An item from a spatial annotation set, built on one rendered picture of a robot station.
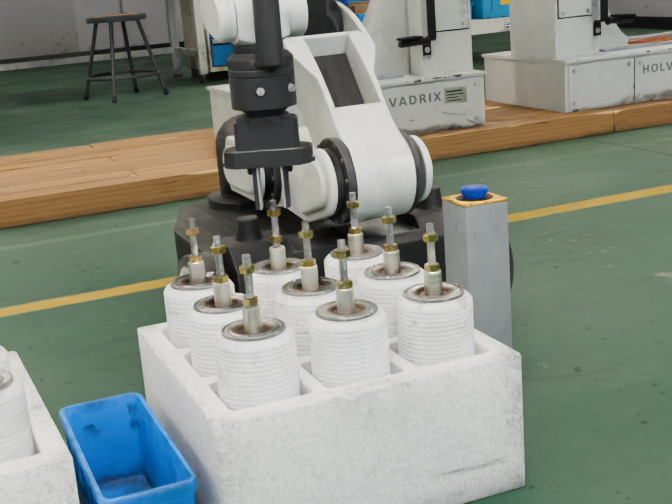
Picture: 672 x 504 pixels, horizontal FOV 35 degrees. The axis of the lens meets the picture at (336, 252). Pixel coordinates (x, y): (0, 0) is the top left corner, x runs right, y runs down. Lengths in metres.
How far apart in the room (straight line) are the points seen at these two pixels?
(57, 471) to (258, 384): 0.24
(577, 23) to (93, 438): 2.90
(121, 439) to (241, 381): 0.31
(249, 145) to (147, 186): 1.83
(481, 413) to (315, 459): 0.22
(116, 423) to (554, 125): 2.61
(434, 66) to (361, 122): 1.98
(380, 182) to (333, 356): 0.51
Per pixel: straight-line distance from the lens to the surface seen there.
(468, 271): 1.55
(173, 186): 3.28
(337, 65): 1.89
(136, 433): 1.50
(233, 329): 1.26
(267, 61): 1.39
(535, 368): 1.78
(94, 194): 3.23
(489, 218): 1.55
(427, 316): 1.30
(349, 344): 1.26
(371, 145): 1.73
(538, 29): 4.06
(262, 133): 1.44
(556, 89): 3.99
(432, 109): 3.66
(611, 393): 1.69
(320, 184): 1.71
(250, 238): 1.83
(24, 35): 9.64
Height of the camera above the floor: 0.65
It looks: 15 degrees down
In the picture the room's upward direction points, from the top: 4 degrees counter-clockwise
